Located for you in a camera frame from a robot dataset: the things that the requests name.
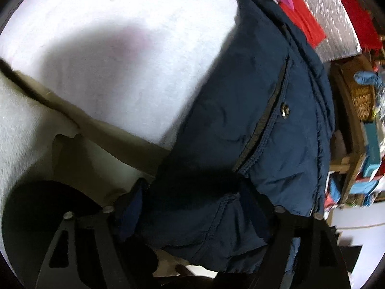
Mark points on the navy puffer jacket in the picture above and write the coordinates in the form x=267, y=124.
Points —
x=240, y=111

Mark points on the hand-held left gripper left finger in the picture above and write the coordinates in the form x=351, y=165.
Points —
x=132, y=207

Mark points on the wooden bench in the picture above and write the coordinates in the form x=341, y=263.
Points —
x=352, y=144

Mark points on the red cloth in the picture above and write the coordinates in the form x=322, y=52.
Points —
x=358, y=12

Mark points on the cream sofa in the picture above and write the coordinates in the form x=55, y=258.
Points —
x=90, y=126

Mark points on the silver foil mat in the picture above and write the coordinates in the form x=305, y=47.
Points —
x=331, y=21

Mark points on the blue cloth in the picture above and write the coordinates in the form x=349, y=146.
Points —
x=367, y=77

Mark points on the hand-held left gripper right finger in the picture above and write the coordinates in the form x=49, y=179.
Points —
x=282, y=225

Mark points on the white bed blanket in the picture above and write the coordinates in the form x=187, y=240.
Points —
x=105, y=21

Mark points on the blue shoebox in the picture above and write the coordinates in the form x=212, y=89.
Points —
x=372, y=141

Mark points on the red pillow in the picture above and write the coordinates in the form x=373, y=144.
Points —
x=306, y=21

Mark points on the wicker basket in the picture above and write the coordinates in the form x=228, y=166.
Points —
x=364, y=96

